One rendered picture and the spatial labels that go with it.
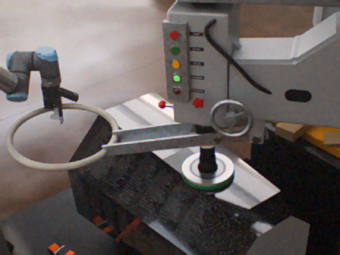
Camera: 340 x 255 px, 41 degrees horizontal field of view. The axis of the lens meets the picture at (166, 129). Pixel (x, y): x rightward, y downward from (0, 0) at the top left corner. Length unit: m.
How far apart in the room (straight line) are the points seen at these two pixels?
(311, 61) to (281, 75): 0.10
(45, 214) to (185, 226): 1.41
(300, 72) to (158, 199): 0.83
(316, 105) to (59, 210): 1.97
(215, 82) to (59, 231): 1.69
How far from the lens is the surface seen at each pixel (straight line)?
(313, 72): 1.48
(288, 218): 1.80
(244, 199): 1.78
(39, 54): 2.08
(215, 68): 1.50
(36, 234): 2.94
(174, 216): 1.87
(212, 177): 1.83
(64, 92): 2.18
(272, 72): 1.49
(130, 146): 1.85
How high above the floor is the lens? 2.02
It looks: 34 degrees down
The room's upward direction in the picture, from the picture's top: 4 degrees counter-clockwise
